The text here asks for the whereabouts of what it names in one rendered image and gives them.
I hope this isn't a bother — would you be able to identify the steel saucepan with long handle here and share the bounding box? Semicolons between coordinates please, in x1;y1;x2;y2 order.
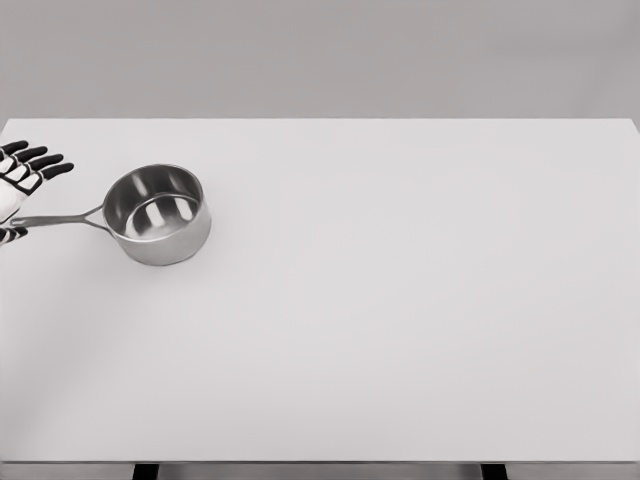
9;161;212;267

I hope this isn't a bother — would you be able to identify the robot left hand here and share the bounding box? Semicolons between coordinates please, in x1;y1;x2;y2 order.
0;139;76;248

